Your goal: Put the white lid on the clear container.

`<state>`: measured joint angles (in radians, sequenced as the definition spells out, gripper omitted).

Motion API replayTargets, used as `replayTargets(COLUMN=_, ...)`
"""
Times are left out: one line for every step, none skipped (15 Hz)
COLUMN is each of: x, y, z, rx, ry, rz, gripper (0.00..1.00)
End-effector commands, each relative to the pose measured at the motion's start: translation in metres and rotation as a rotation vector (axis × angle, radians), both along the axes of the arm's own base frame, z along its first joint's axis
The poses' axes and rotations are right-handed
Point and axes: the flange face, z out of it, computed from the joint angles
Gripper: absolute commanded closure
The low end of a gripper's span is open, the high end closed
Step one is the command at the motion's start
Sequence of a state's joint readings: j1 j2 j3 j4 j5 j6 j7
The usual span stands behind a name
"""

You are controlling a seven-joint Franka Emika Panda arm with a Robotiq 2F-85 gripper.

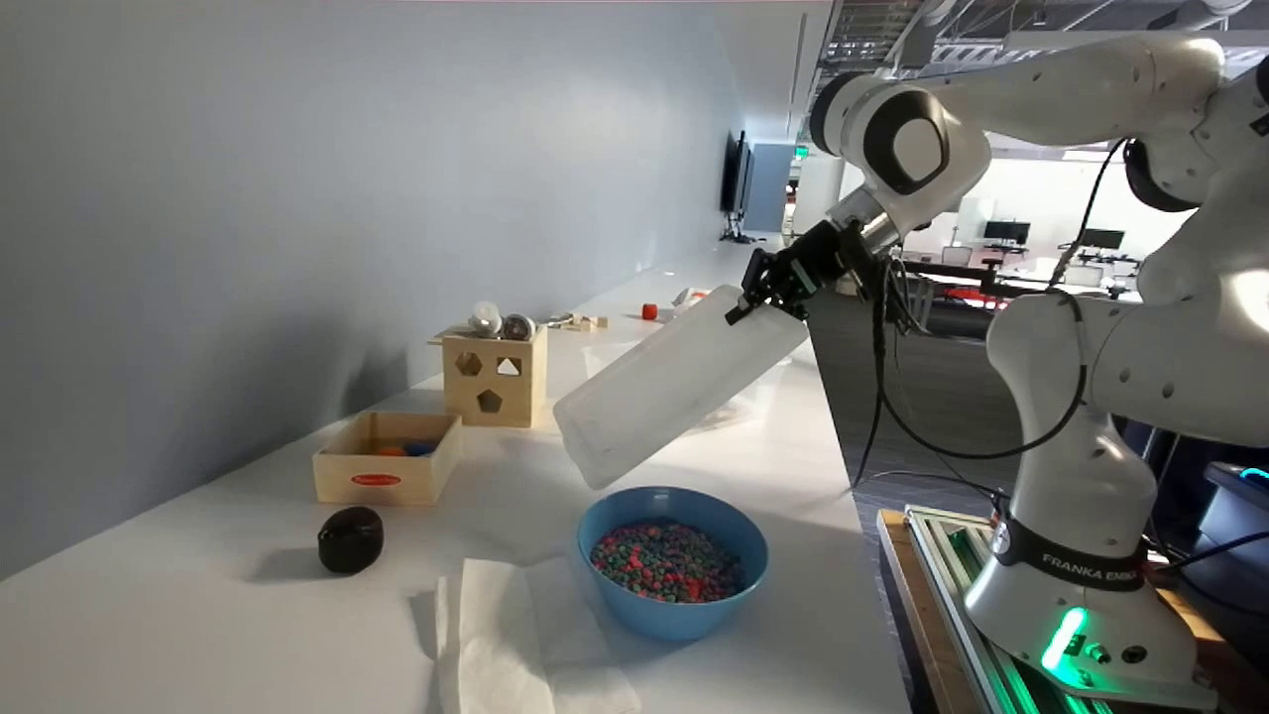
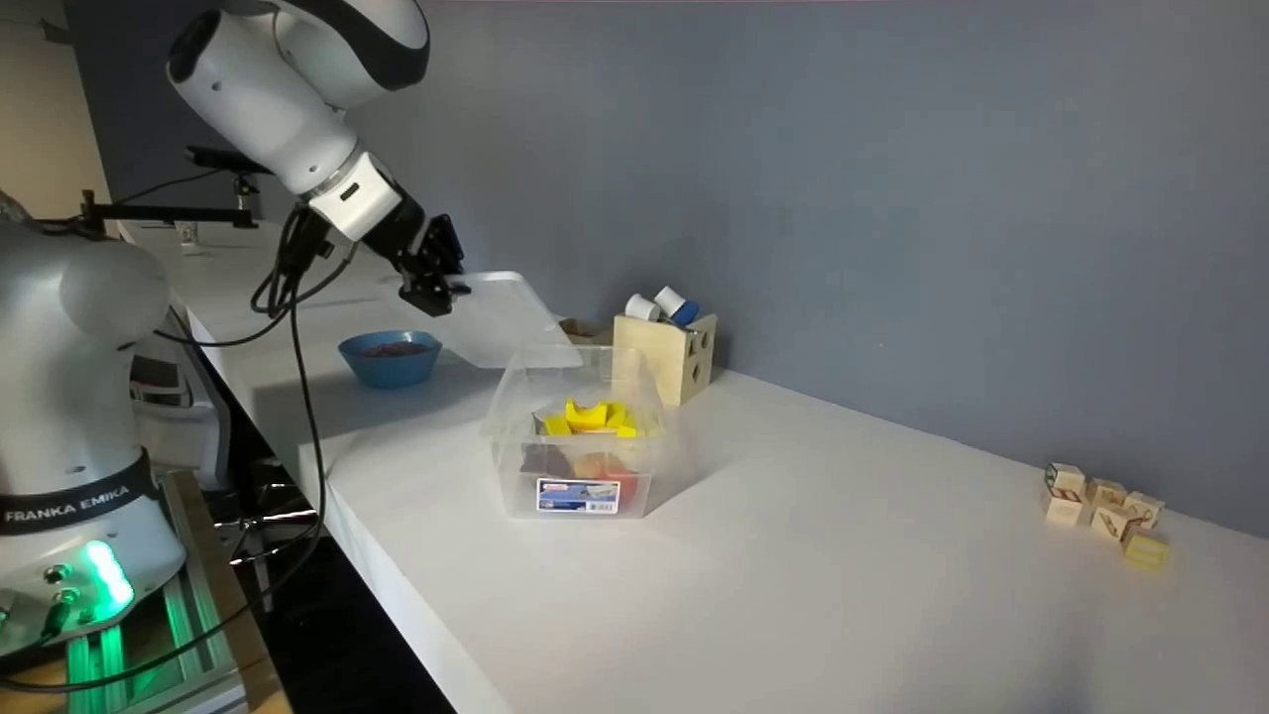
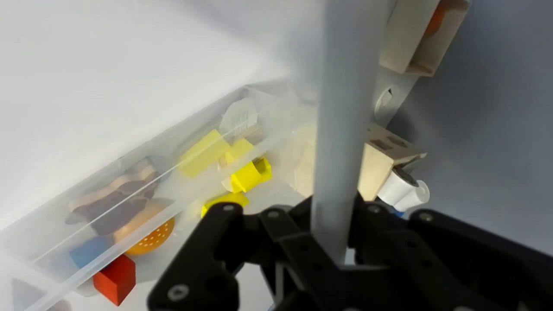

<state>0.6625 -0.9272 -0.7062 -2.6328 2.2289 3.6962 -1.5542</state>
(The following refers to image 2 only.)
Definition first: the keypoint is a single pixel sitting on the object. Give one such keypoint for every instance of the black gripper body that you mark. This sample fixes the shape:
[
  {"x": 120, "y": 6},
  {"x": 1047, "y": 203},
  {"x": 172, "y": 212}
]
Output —
[{"x": 422, "y": 250}]

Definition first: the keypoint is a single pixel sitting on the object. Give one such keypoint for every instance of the robot base platform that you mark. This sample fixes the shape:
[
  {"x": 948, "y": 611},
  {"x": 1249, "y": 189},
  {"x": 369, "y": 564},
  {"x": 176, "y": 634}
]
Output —
[{"x": 200, "y": 659}]

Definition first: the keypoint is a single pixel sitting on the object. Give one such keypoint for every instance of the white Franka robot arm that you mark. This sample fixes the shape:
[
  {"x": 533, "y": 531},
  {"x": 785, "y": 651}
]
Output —
[{"x": 65, "y": 400}]

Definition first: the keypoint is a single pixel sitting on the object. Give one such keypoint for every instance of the clear plastic container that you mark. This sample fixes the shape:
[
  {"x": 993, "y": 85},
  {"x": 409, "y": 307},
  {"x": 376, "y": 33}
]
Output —
[{"x": 596, "y": 463}]

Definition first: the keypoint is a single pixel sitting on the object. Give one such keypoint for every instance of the blue bowl with beads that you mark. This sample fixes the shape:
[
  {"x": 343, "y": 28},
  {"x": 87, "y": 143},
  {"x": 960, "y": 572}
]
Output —
[{"x": 389, "y": 364}]

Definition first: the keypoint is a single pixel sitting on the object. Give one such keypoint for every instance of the yellow toy piece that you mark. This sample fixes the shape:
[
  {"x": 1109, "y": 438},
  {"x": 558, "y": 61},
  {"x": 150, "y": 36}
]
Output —
[{"x": 587, "y": 421}]

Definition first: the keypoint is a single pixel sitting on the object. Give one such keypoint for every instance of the wooden shape sorter cube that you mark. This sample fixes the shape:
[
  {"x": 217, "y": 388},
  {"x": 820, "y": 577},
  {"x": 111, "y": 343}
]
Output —
[{"x": 656, "y": 360}]

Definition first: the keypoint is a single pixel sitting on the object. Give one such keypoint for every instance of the blue and white cylinder block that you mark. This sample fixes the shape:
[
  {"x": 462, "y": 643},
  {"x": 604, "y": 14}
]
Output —
[{"x": 678, "y": 307}]

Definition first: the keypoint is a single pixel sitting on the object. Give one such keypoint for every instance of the red orange toy piece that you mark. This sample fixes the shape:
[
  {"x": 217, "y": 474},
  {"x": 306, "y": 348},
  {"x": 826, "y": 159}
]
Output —
[{"x": 608, "y": 478}]

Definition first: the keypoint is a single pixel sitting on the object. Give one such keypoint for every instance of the grey equipment box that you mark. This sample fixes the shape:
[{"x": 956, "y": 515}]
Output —
[{"x": 180, "y": 404}]

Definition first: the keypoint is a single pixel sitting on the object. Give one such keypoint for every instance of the small wooden letter block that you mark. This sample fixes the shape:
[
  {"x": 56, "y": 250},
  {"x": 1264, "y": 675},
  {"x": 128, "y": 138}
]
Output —
[
  {"x": 1111, "y": 498},
  {"x": 1115, "y": 524},
  {"x": 1064, "y": 515},
  {"x": 1067, "y": 483},
  {"x": 1148, "y": 509}
]

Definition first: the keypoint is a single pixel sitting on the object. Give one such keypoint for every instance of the small yellowish wooden block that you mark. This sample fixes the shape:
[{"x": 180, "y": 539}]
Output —
[{"x": 1148, "y": 553}]

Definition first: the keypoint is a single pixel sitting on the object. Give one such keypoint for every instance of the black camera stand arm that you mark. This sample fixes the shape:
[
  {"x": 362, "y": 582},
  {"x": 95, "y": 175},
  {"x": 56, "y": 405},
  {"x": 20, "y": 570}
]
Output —
[{"x": 160, "y": 212}]

